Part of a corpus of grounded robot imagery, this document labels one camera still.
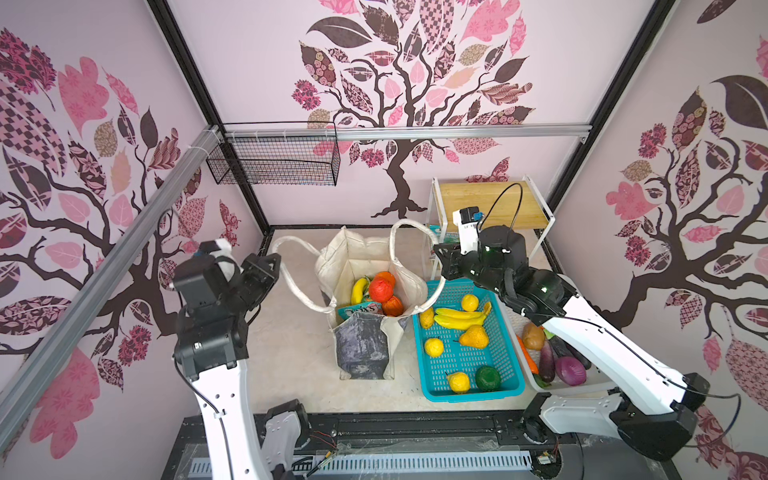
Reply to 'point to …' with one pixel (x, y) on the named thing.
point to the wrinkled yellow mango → (427, 318)
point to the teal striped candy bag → (374, 308)
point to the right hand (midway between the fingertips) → (437, 243)
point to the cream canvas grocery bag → (366, 350)
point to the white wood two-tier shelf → (514, 204)
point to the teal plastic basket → (463, 347)
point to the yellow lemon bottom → (459, 382)
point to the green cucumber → (540, 382)
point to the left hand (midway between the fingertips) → (284, 260)
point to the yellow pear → (475, 336)
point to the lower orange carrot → (529, 356)
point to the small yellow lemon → (434, 347)
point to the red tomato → (380, 290)
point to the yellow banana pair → (460, 320)
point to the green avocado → (488, 378)
